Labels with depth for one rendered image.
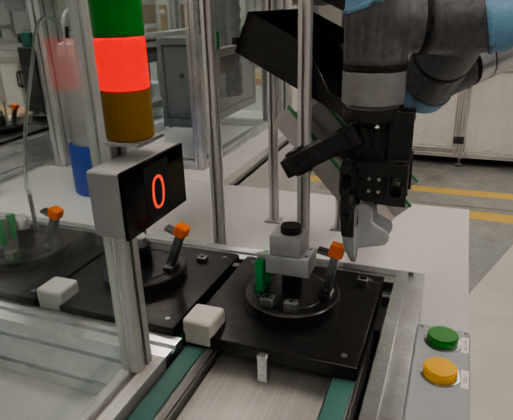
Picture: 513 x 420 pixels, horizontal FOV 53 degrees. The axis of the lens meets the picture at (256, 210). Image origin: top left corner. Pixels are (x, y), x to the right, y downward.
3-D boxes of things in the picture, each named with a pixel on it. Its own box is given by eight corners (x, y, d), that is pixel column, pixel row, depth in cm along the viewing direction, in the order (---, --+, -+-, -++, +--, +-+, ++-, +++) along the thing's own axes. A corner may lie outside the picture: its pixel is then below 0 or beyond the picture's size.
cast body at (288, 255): (316, 265, 77) (316, 222, 74) (308, 279, 73) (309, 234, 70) (262, 257, 79) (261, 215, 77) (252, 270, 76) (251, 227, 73)
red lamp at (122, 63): (159, 85, 54) (154, 35, 52) (131, 92, 49) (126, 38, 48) (118, 83, 55) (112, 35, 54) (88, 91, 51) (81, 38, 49)
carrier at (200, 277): (239, 264, 93) (236, 199, 89) (174, 341, 73) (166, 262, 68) (125, 246, 102) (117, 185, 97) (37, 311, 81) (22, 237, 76)
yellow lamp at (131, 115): (163, 132, 56) (159, 86, 54) (137, 143, 51) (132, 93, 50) (124, 129, 57) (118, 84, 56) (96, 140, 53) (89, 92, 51)
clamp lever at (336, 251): (334, 288, 75) (346, 243, 72) (331, 295, 74) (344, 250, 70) (311, 280, 76) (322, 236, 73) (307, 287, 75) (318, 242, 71)
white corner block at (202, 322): (226, 331, 75) (225, 307, 73) (213, 350, 71) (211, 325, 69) (197, 325, 76) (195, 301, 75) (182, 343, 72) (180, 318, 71)
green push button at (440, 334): (457, 340, 71) (459, 328, 70) (457, 358, 67) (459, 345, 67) (426, 335, 72) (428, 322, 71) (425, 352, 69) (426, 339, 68)
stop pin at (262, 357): (270, 377, 69) (269, 352, 67) (266, 383, 68) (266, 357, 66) (260, 375, 69) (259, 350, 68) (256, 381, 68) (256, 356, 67)
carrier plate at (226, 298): (384, 287, 85) (385, 275, 84) (356, 382, 64) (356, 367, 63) (247, 265, 93) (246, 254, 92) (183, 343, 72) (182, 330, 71)
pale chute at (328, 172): (395, 217, 102) (412, 205, 99) (372, 243, 91) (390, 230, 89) (304, 108, 104) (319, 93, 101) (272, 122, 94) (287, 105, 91)
